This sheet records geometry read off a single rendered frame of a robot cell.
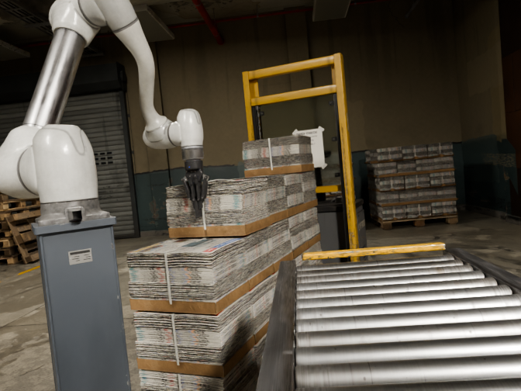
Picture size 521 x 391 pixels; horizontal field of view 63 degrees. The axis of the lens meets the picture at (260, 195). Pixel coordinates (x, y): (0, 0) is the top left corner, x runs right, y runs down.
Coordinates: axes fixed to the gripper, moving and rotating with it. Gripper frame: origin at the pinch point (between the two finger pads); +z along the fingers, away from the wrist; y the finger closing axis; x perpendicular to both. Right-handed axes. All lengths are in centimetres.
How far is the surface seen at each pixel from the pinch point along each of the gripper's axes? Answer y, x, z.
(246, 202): -19.3, -7.0, -0.7
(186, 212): 7.4, -2.2, 1.3
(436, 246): -92, 17, 15
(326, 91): -25, -145, -65
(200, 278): -13.6, 25.8, 22.8
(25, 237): 518, -325, 53
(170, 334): 2, 25, 44
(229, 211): -13.7, -1.9, 2.0
